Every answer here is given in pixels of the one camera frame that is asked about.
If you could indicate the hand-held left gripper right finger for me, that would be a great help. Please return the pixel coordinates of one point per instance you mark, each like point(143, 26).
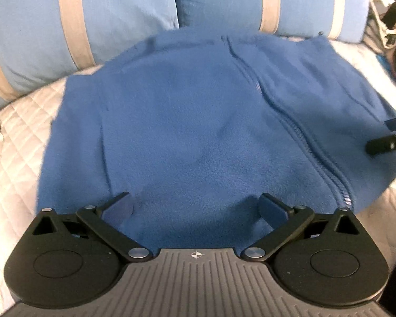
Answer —
point(272, 209)

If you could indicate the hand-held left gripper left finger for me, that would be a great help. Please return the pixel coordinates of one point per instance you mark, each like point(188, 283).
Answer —
point(120, 209)

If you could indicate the blue fleece jacket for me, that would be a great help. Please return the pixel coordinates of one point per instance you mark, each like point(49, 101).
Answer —
point(201, 122)

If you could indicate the white striped bag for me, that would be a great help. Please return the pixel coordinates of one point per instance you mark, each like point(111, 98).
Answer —
point(379, 13)

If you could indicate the large blue striped pillow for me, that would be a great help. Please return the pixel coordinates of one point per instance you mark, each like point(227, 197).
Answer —
point(217, 0)

